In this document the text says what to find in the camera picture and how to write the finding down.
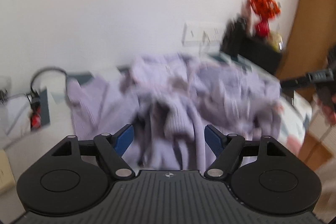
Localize black water bottle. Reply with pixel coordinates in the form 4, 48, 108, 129
220, 16, 247, 57

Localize white wall outlet panel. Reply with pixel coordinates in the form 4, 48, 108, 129
182, 22, 225, 47

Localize orange artificial flowers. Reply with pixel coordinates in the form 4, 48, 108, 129
248, 0, 281, 20

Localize geometric patterned tablecloth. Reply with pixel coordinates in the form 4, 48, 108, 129
39, 52, 313, 156

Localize lavender knit sweater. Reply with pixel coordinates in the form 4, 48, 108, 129
67, 54, 281, 172

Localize black looped cable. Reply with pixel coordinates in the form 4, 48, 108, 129
29, 66, 68, 98

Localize person right hand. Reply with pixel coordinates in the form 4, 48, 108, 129
317, 97, 336, 126

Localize black speaker box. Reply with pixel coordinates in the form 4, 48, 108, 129
239, 36, 283, 75

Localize wooden door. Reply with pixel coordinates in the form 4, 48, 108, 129
275, 0, 336, 102

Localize red flower vase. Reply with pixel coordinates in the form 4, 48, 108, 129
254, 18, 270, 39

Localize white charging cable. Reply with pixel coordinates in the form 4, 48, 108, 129
200, 31, 211, 54

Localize beige power strip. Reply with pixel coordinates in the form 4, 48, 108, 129
0, 149, 16, 195

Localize cream floral mug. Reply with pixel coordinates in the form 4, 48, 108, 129
268, 31, 284, 52

